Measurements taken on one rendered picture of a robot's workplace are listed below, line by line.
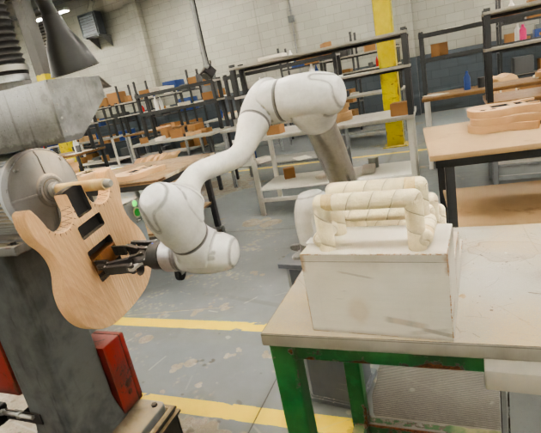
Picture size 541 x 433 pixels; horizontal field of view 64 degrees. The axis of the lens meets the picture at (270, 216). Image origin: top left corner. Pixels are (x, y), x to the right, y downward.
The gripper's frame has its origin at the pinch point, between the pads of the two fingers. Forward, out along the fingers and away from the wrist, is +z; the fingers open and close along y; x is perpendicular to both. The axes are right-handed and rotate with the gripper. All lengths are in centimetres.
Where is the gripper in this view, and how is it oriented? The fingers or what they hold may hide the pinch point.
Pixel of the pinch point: (106, 257)
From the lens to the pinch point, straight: 132.4
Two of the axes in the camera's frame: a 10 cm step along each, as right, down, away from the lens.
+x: -2.5, -8.7, -4.2
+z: -9.2, 0.7, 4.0
